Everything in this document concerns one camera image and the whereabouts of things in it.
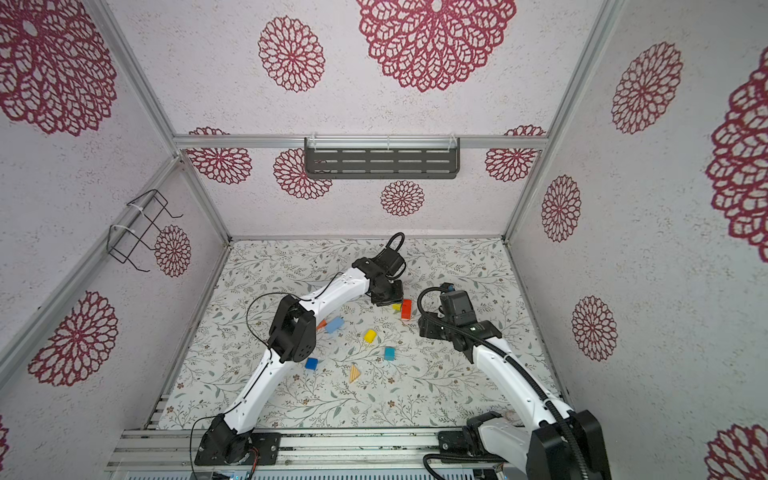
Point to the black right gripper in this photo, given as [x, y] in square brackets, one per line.
[427, 328]

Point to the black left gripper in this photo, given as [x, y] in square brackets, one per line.
[396, 299]

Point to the red wood rectangular block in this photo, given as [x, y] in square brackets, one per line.
[406, 309]

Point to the light blue wood block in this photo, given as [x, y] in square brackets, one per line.
[334, 325]

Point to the dark blue wood cube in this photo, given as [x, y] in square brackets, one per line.
[311, 363]

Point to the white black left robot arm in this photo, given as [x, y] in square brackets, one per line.
[292, 339]

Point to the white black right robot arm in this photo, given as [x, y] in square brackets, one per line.
[549, 441]

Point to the natural wood triangle block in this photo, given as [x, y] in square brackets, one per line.
[354, 373]

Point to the yellow wood cylinder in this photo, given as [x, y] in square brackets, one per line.
[370, 336]

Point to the dark grey wall shelf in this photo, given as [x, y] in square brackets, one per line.
[386, 160]

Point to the black wire wall rack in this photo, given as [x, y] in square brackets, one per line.
[148, 206]

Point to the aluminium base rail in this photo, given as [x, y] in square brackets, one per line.
[300, 448]

